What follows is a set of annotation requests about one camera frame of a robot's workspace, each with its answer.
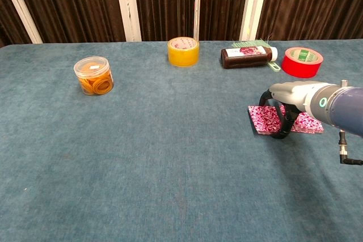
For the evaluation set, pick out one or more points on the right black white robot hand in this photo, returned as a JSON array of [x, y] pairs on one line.
[[292, 93]]

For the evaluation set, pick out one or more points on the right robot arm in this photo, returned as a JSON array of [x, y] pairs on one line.
[[346, 108]]

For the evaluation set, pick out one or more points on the red tape roll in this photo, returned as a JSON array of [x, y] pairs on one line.
[[297, 69]]

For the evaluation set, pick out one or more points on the brown bottle with floral label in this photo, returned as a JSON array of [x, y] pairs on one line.
[[244, 59]]

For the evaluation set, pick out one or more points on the green plastic comb brush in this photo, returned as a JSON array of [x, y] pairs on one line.
[[249, 43]]

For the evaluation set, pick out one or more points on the dark brown curtain panel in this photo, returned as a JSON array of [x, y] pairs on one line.
[[164, 4], [224, 4], [8, 21], [71, 4], [312, 4]]

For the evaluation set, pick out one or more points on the yellow tape roll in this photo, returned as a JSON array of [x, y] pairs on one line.
[[183, 57]]

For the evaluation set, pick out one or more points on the blue felt table cover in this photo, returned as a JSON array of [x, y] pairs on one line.
[[141, 154]]

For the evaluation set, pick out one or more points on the clear jar of rubber bands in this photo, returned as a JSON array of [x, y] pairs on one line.
[[93, 83]]

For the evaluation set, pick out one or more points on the thin white frame post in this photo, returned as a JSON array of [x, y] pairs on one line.
[[197, 4]]

